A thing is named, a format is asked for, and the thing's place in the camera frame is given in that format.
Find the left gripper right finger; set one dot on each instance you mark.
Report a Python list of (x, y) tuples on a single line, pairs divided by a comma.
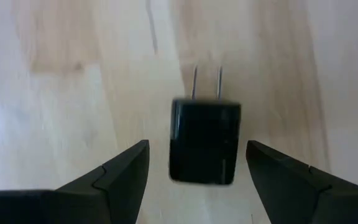
[(306, 199)]

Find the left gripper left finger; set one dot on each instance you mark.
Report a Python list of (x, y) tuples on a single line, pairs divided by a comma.
[(73, 205)]

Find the black wall charger cube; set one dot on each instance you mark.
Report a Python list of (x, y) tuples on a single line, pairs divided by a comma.
[(204, 140)]

